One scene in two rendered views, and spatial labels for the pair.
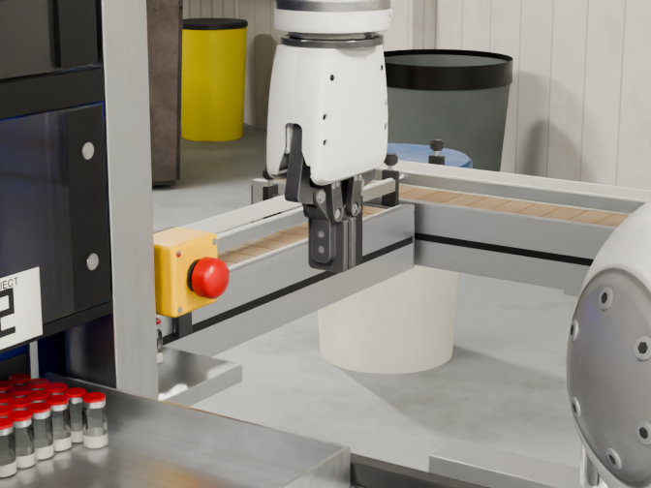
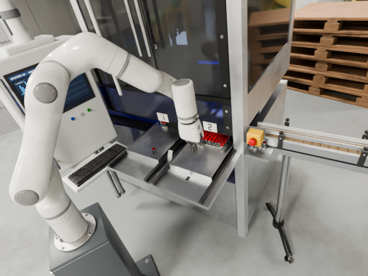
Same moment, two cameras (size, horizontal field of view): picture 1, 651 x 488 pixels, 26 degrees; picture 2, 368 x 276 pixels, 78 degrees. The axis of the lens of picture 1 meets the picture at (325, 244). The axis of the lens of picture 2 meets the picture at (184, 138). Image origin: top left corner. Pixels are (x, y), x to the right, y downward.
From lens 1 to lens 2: 140 cm
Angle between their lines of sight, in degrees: 87
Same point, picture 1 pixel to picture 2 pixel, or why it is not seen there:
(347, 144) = (185, 136)
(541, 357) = not seen: outside the picture
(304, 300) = (331, 162)
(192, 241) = (252, 134)
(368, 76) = (188, 128)
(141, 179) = (240, 120)
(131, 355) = (236, 144)
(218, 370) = (263, 157)
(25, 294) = (213, 126)
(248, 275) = (306, 148)
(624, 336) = not seen: hidden behind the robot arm
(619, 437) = not seen: hidden behind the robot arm
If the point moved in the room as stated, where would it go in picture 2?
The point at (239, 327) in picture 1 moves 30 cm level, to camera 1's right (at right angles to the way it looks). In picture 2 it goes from (301, 156) to (332, 202)
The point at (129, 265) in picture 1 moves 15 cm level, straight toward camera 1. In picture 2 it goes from (236, 131) to (208, 137)
